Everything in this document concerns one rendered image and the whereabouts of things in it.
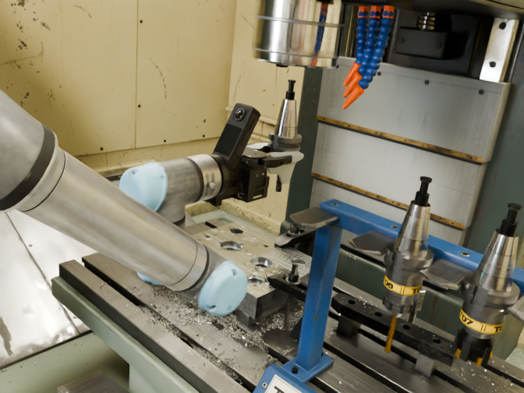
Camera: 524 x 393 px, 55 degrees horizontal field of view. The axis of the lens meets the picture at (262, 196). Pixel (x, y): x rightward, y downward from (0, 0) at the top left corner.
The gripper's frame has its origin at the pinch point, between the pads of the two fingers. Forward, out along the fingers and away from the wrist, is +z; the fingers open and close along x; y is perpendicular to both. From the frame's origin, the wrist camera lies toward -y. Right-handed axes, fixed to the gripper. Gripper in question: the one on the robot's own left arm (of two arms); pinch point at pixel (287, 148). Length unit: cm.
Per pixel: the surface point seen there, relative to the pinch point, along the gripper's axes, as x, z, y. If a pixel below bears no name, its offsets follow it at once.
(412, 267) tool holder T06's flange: 36.3, -16.7, 4.4
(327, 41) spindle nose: 7.8, -2.5, -20.9
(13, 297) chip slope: -67, -28, 56
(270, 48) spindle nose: 0.9, -8.9, -18.8
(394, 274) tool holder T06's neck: 34.2, -16.7, 6.5
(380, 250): 31.2, -16.1, 4.3
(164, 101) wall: -100, 46, 13
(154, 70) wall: -100, 42, 1
